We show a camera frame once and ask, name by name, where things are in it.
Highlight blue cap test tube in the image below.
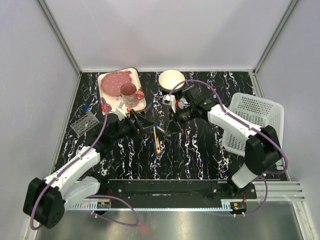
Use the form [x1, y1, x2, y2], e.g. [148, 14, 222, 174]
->
[84, 104, 89, 115]
[153, 141, 159, 158]
[155, 124, 166, 134]

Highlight pink dotted plate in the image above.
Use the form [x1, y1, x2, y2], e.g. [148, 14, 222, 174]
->
[100, 71, 132, 97]

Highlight strawberry print tray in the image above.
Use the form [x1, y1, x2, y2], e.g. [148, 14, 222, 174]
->
[97, 67, 144, 116]

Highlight clear test tube rack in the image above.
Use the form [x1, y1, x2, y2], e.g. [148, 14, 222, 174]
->
[71, 111, 99, 137]

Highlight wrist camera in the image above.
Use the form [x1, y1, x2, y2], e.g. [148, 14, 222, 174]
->
[114, 102, 127, 121]
[162, 94, 176, 113]

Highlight pink patterned mug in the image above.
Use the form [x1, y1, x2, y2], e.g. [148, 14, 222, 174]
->
[120, 83, 145, 108]

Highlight clear test tube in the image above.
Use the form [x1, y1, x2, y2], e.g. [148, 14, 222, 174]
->
[144, 101, 154, 114]

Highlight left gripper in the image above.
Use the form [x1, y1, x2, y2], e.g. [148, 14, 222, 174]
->
[111, 109, 156, 143]

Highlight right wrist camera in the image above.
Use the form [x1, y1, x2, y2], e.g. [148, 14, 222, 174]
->
[162, 94, 176, 113]

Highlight white plastic basket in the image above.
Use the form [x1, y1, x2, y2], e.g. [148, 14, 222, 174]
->
[222, 92, 285, 157]

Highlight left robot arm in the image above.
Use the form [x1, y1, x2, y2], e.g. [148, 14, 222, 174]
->
[23, 110, 155, 230]

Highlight red cap wash bottle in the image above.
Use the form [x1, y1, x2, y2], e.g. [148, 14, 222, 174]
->
[175, 98, 189, 108]

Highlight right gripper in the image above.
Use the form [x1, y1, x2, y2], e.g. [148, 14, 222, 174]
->
[165, 104, 196, 136]

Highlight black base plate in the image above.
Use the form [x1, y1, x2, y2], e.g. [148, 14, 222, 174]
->
[98, 179, 257, 211]

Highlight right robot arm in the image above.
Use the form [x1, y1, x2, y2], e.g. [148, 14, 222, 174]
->
[162, 86, 285, 199]

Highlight white green bowl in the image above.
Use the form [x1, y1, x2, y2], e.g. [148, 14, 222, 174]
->
[158, 70, 186, 93]

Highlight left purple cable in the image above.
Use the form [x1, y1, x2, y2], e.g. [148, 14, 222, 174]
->
[29, 97, 140, 230]

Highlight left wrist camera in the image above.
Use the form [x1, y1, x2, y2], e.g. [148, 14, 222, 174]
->
[114, 102, 127, 121]

